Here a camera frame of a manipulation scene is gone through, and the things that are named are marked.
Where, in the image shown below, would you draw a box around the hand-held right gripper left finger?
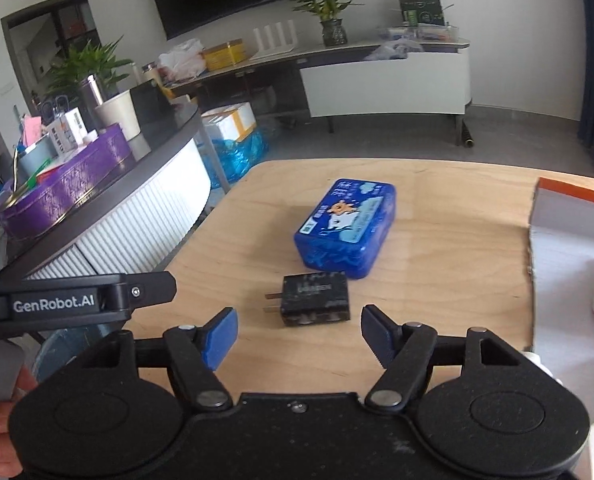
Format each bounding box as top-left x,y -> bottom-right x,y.
80,306 -> 239,413

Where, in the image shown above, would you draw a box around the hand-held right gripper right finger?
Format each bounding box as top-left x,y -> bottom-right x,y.
361,304 -> 545,411

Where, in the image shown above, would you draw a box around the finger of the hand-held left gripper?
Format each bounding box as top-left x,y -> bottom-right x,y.
122,271 -> 178,312

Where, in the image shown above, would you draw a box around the black charger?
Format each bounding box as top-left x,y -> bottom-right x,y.
262,272 -> 352,329

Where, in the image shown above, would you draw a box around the blue printed tin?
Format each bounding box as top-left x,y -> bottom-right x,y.
293,178 -> 397,280

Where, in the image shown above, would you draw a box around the orange and white cardboard box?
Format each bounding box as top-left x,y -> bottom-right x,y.
527,177 -> 594,356

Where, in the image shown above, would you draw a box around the round ribbed white cabinet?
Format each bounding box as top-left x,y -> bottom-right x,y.
0,105 -> 212,286

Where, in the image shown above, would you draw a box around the purple tray with items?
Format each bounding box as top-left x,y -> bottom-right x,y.
0,126 -> 140,239

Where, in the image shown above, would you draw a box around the grey-blue pen cup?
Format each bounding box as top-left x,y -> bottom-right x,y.
14,135 -> 58,176

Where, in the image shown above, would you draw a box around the blue plastic bag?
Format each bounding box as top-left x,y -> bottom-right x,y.
199,130 -> 270,186

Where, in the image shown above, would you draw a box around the white printed carton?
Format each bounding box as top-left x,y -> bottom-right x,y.
44,107 -> 85,156

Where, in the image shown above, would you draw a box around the white paper cup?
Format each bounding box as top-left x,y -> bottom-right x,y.
94,91 -> 142,142

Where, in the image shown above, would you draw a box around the white and yellow cardboard box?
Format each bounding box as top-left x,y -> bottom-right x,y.
201,102 -> 257,143

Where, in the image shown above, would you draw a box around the steel bottle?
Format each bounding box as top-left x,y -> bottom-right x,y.
77,75 -> 108,131

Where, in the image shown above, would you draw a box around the white plastic bag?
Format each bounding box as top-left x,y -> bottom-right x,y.
158,39 -> 208,81

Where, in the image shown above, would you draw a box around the leafy green plant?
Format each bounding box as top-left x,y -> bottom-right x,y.
44,37 -> 133,101

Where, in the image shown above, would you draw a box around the white and dark TV stand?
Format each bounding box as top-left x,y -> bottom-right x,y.
164,35 -> 472,133

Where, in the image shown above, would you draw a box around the white router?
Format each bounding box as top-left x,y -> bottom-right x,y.
253,20 -> 300,58

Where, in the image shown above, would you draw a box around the crumpled pale bag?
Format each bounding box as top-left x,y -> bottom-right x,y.
364,40 -> 424,61

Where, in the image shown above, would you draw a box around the clear plastic organizer boxes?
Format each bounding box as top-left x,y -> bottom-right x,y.
377,24 -> 460,43

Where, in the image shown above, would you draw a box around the green and black box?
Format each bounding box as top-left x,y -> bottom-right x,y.
398,0 -> 446,27

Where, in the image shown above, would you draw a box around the potted plant in dark vase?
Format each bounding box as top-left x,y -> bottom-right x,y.
284,0 -> 365,47

